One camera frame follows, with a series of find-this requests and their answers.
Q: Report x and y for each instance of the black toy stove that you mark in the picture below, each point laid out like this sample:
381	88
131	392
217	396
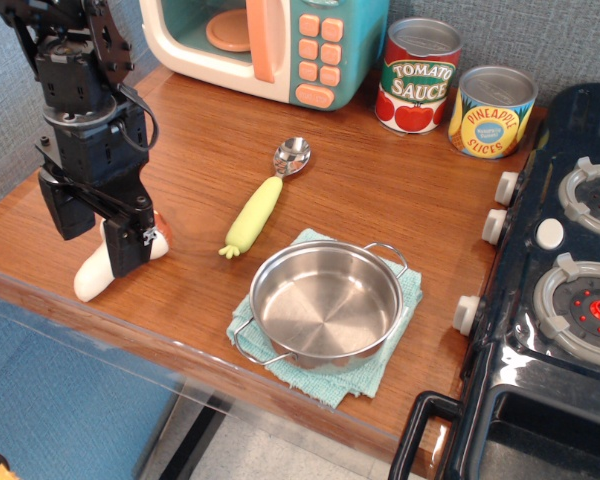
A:
530	402

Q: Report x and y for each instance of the tomato sauce can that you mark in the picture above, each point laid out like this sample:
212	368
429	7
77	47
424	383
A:
420	61

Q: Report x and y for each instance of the pineapple slices can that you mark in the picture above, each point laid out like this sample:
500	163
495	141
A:
492	109

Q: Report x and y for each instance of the white brown toy mushroom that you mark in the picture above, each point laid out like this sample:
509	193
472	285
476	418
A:
95	274

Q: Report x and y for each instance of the stainless steel pot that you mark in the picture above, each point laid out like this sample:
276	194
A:
322	305

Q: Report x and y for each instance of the teal toy microwave oven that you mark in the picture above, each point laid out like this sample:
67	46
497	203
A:
313	54

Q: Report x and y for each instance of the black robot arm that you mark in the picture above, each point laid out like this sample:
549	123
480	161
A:
77	54

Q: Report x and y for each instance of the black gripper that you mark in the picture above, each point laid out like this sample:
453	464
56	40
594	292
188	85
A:
92	165

